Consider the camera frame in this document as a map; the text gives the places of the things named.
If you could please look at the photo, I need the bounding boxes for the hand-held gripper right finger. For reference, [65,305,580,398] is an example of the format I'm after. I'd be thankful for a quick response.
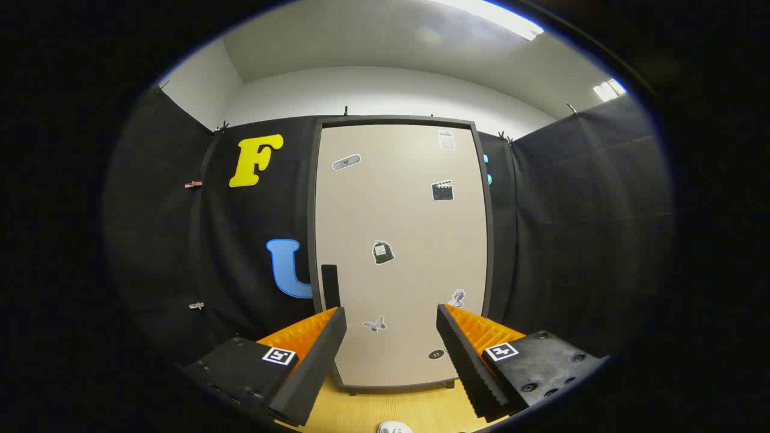
[436,303,606,420]

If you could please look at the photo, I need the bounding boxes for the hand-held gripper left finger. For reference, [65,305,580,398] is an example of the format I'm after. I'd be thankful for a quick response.
[179,307,348,428]

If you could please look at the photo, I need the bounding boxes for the black door handle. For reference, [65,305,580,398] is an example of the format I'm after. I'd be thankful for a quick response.
[321,264,342,310]

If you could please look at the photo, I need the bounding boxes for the grey shoe cabinet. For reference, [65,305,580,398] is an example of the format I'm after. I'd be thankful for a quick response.
[307,114,495,396]

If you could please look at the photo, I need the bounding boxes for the black backdrop cloth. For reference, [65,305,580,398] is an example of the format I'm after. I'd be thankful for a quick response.
[105,84,674,373]

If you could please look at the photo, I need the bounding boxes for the small ceiling light panel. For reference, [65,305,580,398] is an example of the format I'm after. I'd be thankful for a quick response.
[593,78,627,102]

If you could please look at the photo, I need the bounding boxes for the long ceiling light panel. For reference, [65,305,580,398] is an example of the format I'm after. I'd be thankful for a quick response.
[430,0,545,41]

